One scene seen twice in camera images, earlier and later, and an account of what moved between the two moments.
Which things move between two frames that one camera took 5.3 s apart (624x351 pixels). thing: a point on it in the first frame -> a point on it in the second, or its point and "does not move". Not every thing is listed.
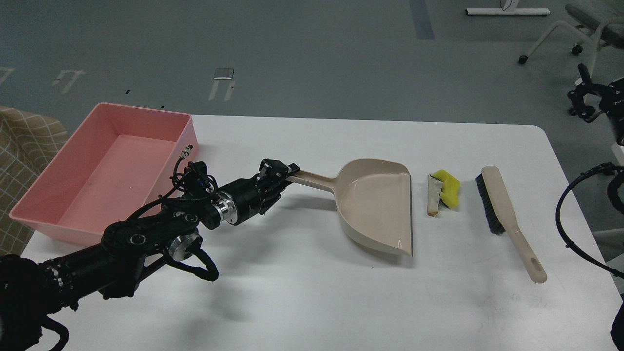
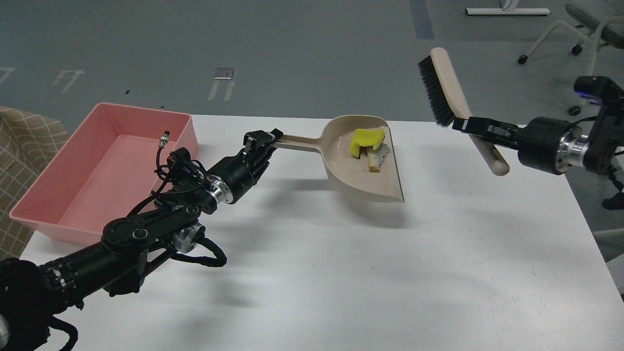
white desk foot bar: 506,11 does not move
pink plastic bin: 118,161 does not move
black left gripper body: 243,200 -> 231,178
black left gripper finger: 272,196 -> 260,160
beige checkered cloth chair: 29,141 does not move
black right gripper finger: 583,87 -> 501,131
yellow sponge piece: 450,188 -> 364,137
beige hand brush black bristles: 500,218 -> 448,102
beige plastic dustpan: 373,199 -> 351,174
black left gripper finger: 278,168 -> 259,139
